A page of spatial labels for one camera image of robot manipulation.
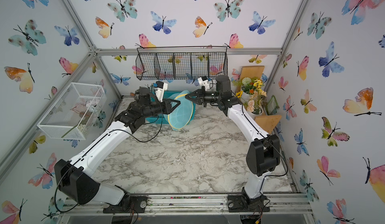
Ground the large white flower pot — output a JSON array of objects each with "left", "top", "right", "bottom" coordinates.
[{"left": 233, "top": 77, "right": 264, "bottom": 103}]

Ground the black wire wall basket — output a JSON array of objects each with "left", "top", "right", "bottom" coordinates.
[{"left": 134, "top": 46, "right": 228, "bottom": 81}]

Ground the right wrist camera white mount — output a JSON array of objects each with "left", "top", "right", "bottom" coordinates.
[{"left": 198, "top": 76, "right": 210, "bottom": 91}]

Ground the yellow sunflower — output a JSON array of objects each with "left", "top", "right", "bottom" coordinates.
[{"left": 236, "top": 91, "right": 243, "bottom": 98}]

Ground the aluminium front rail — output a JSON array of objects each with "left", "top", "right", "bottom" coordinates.
[{"left": 60, "top": 193, "right": 313, "bottom": 218}]

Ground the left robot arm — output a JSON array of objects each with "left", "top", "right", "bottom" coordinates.
[{"left": 54, "top": 87, "right": 180, "bottom": 206}]

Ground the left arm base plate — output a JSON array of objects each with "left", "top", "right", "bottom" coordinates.
[{"left": 103, "top": 195, "right": 148, "bottom": 214}]

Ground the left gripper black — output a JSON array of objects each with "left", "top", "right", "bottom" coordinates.
[{"left": 140, "top": 98, "right": 179, "bottom": 120}]

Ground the green framed small sign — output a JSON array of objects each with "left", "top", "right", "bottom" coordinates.
[{"left": 266, "top": 95, "right": 279, "bottom": 115}]

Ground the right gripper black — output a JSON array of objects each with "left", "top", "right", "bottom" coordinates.
[{"left": 186, "top": 87, "right": 224, "bottom": 107}]

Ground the wooden shelf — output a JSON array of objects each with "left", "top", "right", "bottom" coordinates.
[{"left": 239, "top": 66, "right": 282, "bottom": 134}]

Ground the teal mesh laundry bag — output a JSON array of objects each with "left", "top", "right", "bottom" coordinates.
[{"left": 163, "top": 90, "right": 195, "bottom": 131}]

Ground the teal plastic basket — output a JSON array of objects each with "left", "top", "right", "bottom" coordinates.
[{"left": 146, "top": 91, "right": 196, "bottom": 124}]

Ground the white mesh wall box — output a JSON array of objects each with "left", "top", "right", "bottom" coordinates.
[{"left": 37, "top": 82, "right": 106, "bottom": 140}]

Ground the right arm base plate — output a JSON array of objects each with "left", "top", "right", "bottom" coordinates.
[{"left": 227, "top": 195, "right": 270, "bottom": 213}]

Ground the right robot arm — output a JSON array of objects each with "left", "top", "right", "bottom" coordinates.
[{"left": 185, "top": 75, "right": 281, "bottom": 200}]

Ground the small white flower pot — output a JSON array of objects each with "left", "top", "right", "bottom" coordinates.
[{"left": 245, "top": 90, "right": 267, "bottom": 119}]

